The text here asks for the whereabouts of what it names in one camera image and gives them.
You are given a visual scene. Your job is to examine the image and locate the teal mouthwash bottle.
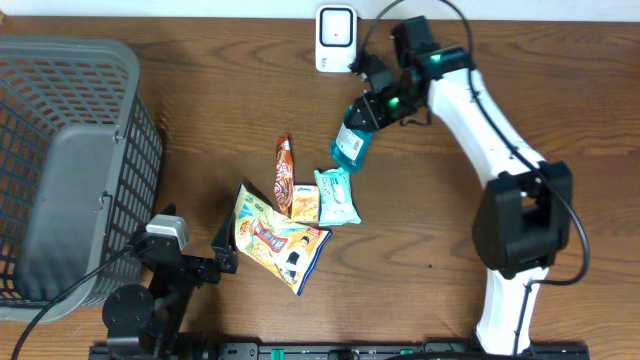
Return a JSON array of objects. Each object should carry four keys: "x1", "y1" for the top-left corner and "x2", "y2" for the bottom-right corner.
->
[{"x1": 329, "y1": 106, "x2": 375, "y2": 174}]

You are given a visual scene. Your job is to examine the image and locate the large snack chip bag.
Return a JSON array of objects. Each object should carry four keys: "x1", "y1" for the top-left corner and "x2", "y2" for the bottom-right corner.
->
[{"x1": 233, "y1": 184, "x2": 332, "y2": 296}]

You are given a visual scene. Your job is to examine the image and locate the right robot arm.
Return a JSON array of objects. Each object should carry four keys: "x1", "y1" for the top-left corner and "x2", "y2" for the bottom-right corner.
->
[{"x1": 341, "y1": 43, "x2": 572, "y2": 356}]

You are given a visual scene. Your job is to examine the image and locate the orange red snack bar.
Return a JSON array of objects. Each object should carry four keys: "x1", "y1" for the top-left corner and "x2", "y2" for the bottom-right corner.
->
[{"x1": 274, "y1": 135, "x2": 294, "y2": 216}]

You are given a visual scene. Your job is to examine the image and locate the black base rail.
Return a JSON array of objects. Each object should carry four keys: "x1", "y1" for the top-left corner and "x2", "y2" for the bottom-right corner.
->
[{"x1": 88, "y1": 340, "x2": 591, "y2": 360}]

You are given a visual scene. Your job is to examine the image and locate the mint green wipes packet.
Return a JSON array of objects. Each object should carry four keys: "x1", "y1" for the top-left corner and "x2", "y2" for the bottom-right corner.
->
[{"x1": 314, "y1": 168, "x2": 361, "y2": 227}]

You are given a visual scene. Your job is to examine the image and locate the small orange tissue box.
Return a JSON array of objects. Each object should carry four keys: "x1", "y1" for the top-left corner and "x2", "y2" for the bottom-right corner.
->
[{"x1": 291, "y1": 185, "x2": 320, "y2": 223}]

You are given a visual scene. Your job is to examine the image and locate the grey plastic basket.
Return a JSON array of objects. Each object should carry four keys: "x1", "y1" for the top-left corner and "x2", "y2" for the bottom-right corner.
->
[{"x1": 1, "y1": 35, "x2": 163, "y2": 323}]

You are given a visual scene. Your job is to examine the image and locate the white barcode scanner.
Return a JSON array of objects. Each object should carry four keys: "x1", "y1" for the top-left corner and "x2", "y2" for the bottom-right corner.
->
[{"x1": 315, "y1": 5, "x2": 358, "y2": 73}]

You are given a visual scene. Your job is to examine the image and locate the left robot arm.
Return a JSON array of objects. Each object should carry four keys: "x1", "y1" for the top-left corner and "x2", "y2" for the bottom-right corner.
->
[{"x1": 89, "y1": 204, "x2": 238, "y2": 359}]

